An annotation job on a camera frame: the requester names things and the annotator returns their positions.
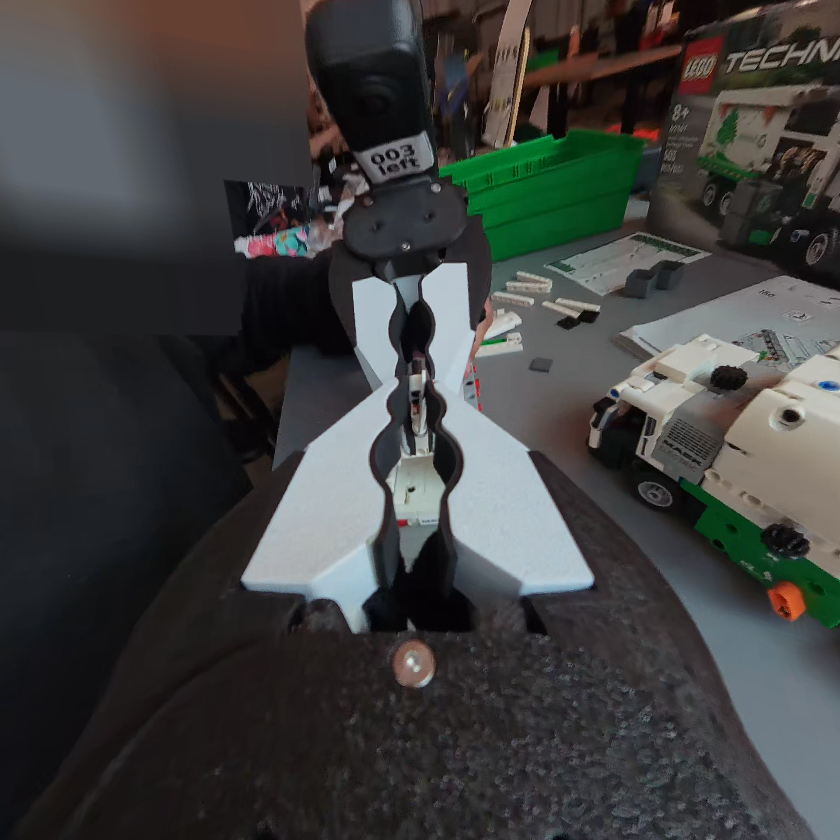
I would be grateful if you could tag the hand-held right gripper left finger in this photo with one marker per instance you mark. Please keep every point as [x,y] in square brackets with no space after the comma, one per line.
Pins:
[321,518]

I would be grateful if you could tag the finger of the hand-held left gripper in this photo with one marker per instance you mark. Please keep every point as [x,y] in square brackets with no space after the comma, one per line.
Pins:
[373,318]
[451,315]

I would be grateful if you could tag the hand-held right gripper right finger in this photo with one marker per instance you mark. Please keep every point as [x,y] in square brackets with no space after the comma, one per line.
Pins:
[518,518]

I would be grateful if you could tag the group of white lego beams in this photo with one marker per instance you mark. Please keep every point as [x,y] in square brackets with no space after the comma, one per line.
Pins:
[512,299]

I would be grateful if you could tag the grey red lego beam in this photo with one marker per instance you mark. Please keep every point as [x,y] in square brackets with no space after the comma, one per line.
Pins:
[472,390]

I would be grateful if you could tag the dark grey lego tile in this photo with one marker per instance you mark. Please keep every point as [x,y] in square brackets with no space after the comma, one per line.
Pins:
[541,365]

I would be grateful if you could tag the black lego piece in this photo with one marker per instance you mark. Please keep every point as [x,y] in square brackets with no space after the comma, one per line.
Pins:
[577,319]

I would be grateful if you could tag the lego garbage truck model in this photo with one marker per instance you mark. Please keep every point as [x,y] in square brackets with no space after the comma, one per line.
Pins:
[741,426]

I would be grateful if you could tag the lego instruction booklet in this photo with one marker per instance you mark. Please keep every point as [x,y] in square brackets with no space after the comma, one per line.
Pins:
[754,308]

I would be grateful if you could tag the lego set box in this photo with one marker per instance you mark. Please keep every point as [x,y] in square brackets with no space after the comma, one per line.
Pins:
[754,164]

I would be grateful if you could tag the white upright panel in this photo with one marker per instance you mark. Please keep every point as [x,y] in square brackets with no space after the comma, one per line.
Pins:
[508,72]

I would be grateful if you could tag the colourful printed cloth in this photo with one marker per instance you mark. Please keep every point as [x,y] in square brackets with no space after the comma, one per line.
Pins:
[275,223]

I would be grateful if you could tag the green plastic bin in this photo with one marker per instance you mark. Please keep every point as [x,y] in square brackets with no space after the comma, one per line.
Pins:
[558,197]

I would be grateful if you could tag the green white leaflet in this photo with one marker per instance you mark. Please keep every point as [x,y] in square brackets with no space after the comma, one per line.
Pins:
[623,259]

